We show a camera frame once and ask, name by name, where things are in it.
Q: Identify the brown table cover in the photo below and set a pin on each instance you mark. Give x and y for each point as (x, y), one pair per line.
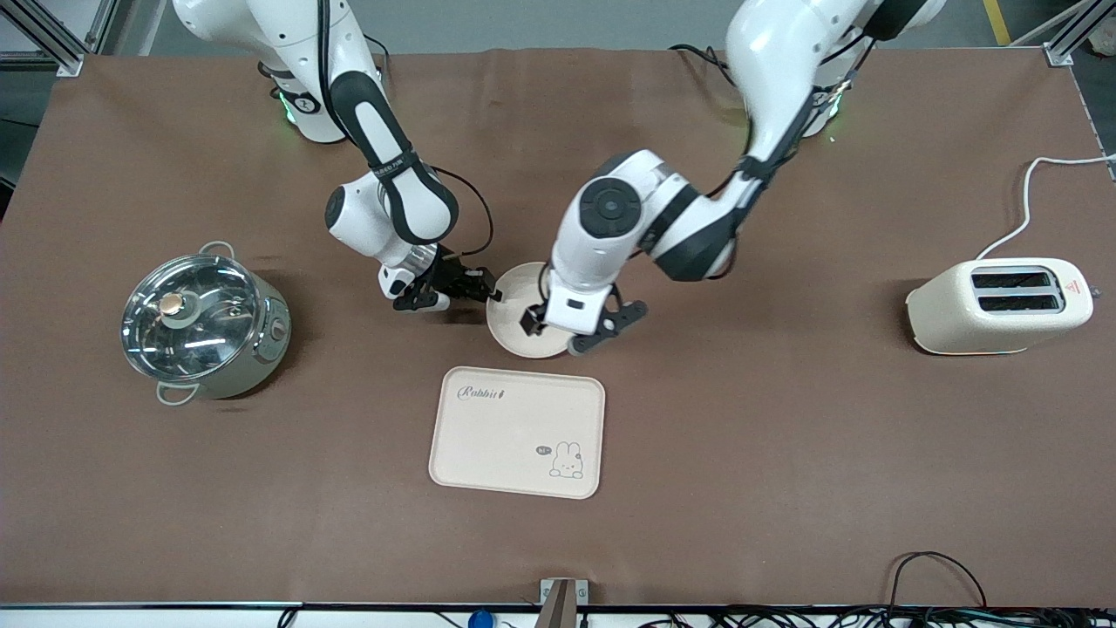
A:
(697, 523)

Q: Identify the aluminium frame profile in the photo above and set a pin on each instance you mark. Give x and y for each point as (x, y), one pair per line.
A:
(1068, 39)
(52, 48)

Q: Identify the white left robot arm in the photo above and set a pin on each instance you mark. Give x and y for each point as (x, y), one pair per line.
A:
(610, 244)

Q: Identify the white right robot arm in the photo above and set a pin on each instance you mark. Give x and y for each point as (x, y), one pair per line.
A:
(375, 131)

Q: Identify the grey electric cooking pot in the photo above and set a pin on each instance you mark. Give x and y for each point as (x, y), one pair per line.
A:
(261, 349)

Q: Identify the blue round cap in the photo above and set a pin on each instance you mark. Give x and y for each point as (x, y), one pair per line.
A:
(481, 620)

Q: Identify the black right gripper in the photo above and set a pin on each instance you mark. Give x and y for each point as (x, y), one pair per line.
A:
(454, 277)

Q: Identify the glass pot lid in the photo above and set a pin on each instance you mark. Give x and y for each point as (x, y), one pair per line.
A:
(196, 331)

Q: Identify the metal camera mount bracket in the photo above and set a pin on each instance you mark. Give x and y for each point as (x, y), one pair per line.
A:
(562, 602)

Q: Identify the cream rabbit print tray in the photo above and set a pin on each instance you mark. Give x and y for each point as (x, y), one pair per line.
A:
(514, 432)

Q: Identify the round cream plate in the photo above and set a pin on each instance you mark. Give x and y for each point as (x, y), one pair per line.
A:
(514, 305)

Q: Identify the cream two-slot toaster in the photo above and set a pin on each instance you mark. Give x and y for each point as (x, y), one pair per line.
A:
(950, 318)

